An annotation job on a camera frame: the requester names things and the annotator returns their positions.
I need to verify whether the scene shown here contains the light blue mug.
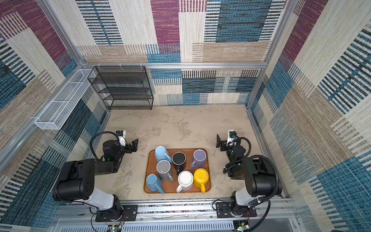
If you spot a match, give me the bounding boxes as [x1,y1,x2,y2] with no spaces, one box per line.
[155,146,172,163]

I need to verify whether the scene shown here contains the grey mug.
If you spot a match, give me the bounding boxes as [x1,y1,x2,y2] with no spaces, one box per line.
[156,160,174,182]

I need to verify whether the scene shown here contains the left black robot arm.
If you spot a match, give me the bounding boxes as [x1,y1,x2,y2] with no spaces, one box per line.
[52,130,139,220]

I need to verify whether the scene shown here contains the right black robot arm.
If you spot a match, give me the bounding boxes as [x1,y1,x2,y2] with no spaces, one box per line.
[216,130,282,218]

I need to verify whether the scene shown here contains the purple mug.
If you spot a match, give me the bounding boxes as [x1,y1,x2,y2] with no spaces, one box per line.
[190,149,207,169]

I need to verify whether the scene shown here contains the yellow mug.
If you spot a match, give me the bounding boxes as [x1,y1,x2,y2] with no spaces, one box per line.
[194,168,209,193]

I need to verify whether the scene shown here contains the black mug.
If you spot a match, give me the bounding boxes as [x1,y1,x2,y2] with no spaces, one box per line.
[172,152,186,175]

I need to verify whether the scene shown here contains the white mug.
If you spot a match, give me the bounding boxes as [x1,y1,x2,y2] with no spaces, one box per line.
[176,171,194,193]

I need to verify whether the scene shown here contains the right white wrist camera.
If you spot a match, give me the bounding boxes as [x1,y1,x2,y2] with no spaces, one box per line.
[227,130,238,147]

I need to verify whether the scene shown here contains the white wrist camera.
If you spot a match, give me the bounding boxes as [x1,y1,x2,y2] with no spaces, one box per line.
[116,130,127,146]
[227,130,238,147]

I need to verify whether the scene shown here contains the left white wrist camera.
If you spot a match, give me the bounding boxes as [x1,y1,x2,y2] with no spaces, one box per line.
[116,130,127,146]

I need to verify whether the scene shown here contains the black wire shelf rack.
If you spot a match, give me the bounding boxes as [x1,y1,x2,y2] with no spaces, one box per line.
[88,66,154,110]

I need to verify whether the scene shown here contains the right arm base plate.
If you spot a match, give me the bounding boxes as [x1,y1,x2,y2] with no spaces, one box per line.
[212,201,257,218]

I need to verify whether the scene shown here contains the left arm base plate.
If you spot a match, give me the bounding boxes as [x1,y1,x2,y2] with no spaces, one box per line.
[95,205,138,223]

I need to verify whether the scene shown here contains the white wire mesh basket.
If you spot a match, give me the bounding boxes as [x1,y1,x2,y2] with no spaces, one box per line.
[34,69,92,130]

